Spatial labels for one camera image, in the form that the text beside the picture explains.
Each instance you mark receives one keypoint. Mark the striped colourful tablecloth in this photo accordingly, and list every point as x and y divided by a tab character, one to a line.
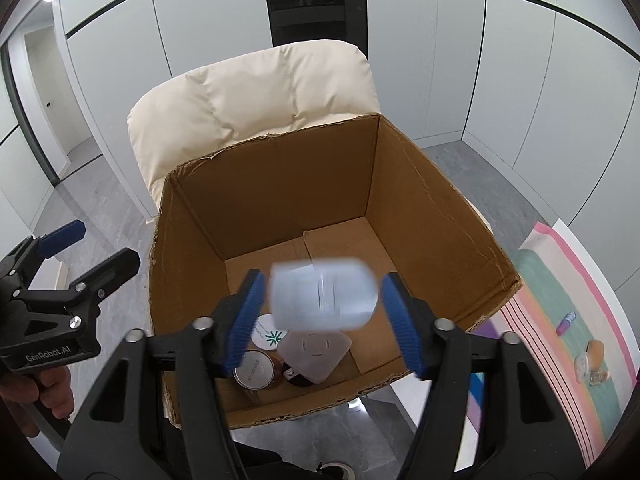
595	255

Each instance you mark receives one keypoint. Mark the small glass bottle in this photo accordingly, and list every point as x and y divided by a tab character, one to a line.
599	377

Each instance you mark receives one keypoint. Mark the jar with silver lid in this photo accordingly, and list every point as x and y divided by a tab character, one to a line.
252	370

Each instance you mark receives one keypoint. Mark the brown cardboard box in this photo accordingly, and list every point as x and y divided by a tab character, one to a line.
280	190

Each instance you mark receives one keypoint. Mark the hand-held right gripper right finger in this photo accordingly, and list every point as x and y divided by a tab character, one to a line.
400	325

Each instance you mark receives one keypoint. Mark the white round lid green logo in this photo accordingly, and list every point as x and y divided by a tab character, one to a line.
267	337

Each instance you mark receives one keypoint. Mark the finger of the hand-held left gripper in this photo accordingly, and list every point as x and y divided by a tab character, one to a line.
62	237
110	272

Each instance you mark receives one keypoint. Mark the small purple bottle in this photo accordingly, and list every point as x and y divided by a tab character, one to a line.
566	323

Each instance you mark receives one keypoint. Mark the person's left hand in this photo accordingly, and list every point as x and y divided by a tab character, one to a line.
55	390

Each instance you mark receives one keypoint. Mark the black and white shoe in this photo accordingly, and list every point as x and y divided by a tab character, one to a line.
337	472

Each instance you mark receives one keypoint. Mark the translucent square lidded container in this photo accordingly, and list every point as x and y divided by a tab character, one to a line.
315	355

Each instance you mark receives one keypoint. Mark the black glass wall panel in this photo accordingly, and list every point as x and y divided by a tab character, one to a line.
315	5

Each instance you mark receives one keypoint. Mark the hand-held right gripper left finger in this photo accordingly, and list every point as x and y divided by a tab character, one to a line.
245	320

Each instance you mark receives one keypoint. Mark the white door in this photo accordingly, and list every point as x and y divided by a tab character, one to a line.
50	85

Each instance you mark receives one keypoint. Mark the person's dark trouser leg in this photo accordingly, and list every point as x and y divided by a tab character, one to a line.
260	462

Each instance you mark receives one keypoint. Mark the peach oval object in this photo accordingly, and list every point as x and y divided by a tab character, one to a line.
590	355

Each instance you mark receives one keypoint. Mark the cream padded armchair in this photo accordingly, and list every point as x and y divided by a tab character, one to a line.
250	90

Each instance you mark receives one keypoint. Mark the translucent plastic container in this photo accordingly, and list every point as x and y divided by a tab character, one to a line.
325	295

